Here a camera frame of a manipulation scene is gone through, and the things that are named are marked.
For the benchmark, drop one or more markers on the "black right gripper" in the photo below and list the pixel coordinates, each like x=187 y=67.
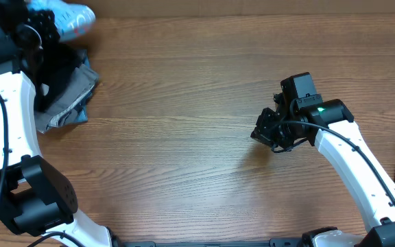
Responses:
x=262 y=133

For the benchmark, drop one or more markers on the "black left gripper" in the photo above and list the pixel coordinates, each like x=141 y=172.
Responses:
x=40 y=20

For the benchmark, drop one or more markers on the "light blue printed t-shirt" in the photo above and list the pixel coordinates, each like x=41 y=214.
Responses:
x=71 y=20

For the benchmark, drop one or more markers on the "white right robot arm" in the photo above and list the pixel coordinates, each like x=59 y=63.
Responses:
x=337 y=137

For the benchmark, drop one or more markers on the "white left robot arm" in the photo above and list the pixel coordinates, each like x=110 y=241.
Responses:
x=35 y=198

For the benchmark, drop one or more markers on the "black folded garment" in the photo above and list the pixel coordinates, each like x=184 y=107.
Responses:
x=53 y=75

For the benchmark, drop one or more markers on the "teal folded garment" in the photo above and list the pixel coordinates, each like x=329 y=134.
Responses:
x=85 y=85

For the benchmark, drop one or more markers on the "grey folded garment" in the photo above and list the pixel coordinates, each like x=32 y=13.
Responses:
x=62 y=112

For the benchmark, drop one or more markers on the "black table edge rail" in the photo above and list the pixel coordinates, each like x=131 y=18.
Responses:
x=273 y=242

